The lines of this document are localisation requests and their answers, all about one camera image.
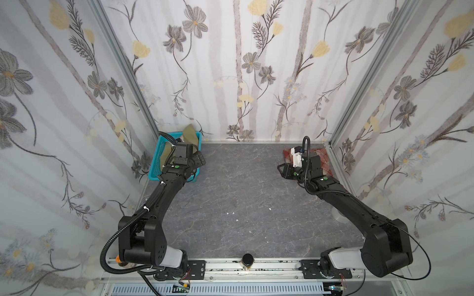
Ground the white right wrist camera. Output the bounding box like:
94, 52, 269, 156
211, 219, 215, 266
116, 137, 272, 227
290, 146, 304, 168

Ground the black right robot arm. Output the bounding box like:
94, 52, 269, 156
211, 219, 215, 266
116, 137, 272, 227
277, 155, 414, 278

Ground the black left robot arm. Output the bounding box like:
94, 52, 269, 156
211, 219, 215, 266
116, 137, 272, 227
99, 143, 206, 276

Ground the black knob jar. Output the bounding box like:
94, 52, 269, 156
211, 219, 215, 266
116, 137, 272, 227
240, 253, 255, 270

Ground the teal plastic basket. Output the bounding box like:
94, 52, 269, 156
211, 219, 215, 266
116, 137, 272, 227
148, 131, 202, 183

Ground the olive green skirt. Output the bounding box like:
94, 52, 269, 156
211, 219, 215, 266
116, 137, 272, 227
160, 124, 199, 168

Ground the red plaid wool skirt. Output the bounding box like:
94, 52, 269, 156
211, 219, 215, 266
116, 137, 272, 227
283, 148, 334, 176

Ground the aluminium front rail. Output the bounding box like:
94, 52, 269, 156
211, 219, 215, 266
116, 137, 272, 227
95, 258, 413, 296

